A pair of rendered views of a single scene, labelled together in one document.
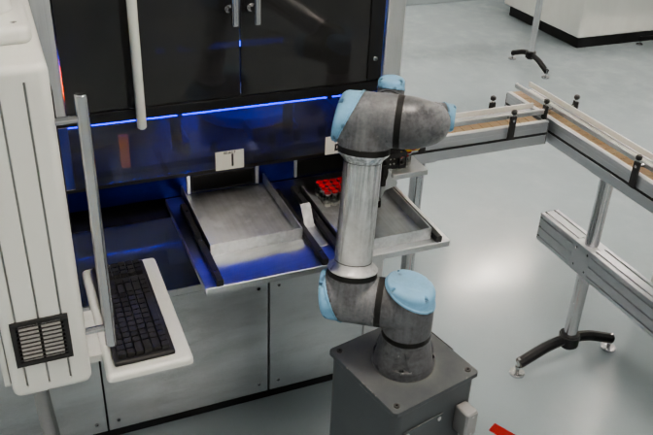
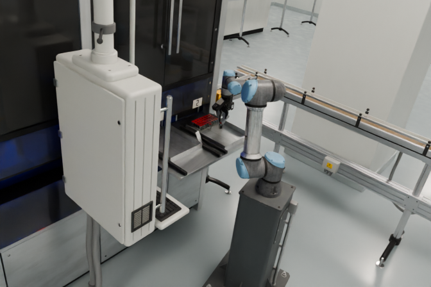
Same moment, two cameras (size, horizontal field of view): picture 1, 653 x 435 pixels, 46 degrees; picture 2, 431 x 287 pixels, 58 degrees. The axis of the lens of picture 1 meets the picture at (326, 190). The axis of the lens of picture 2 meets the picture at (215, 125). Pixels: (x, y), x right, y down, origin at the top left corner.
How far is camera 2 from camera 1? 0.97 m
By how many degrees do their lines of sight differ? 25
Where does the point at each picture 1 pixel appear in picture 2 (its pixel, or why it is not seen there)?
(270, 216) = (180, 140)
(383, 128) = (269, 94)
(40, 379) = (138, 236)
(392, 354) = (269, 187)
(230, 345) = not seen: hidden behind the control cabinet
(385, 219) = (227, 133)
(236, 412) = (151, 237)
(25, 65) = (155, 86)
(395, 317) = (272, 172)
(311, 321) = (182, 186)
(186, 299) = not seen: hidden behind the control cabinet
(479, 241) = not seen: hidden behind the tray
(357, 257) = (256, 150)
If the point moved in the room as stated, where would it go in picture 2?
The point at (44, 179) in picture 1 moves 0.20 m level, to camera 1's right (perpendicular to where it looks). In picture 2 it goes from (154, 138) to (200, 132)
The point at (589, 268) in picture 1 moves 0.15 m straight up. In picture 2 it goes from (281, 139) to (285, 125)
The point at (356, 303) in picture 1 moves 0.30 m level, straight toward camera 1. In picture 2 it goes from (257, 169) to (287, 205)
